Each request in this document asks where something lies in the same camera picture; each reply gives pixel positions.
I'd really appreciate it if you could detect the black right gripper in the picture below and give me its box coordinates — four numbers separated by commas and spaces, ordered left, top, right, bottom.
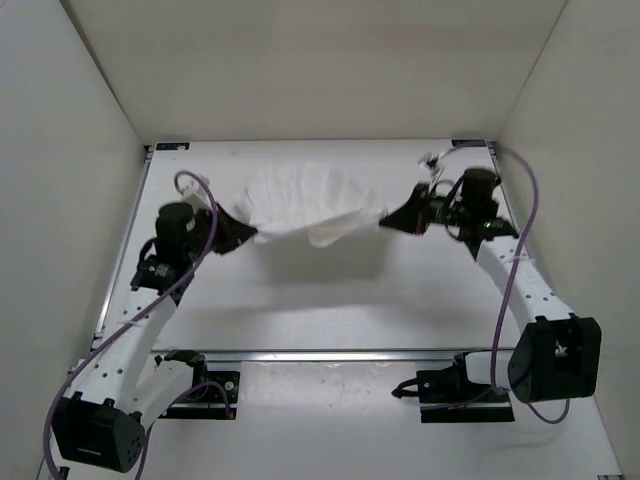
378, 184, 469, 238

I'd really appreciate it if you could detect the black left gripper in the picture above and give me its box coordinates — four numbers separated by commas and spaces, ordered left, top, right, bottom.
188, 196, 259, 255

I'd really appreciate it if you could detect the white pleated skirt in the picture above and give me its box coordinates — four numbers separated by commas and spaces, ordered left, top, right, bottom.
232, 163, 387, 248

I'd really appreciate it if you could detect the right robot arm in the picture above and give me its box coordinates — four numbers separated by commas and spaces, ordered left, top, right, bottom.
379, 167, 602, 404

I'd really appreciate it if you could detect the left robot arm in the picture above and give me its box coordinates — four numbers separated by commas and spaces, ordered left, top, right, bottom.
45, 200, 257, 473

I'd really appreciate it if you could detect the right corner marker tag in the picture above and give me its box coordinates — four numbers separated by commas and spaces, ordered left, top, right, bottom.
451, 139, 486, 148

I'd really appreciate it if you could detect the corner marker tag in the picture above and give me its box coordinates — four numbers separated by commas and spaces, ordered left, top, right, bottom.
155, 142, 190, 151
451, 139, 486, 148

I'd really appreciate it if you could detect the left corner marker tag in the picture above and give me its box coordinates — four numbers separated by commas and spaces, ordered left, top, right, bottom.
155, 142, 190, 151

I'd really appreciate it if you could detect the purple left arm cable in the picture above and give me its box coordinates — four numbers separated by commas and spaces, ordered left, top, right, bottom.
43, 170, 219, 479

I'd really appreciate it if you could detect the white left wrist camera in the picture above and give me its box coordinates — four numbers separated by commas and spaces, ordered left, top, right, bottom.
174, 175, 210, 211

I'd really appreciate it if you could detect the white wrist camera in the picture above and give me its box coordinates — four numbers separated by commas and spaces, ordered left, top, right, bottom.
418, 152, 443, 177
174, 175, 210, 211

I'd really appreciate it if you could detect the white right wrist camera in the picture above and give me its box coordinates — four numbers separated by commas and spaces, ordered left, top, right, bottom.
418, 152, 443, 177

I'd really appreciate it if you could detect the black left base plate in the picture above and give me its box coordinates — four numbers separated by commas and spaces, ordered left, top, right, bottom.
163, 364, 241, 421

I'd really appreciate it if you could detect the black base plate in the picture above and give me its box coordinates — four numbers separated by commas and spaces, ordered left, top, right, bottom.
416, 365, 515, 424
163, 364, 241, 421

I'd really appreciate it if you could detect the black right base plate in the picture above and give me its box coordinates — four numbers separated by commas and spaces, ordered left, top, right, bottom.
416, 365, 515, 424

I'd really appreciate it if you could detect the aluminium front table rail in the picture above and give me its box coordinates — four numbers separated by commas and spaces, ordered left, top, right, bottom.
89, 347, 521, 365

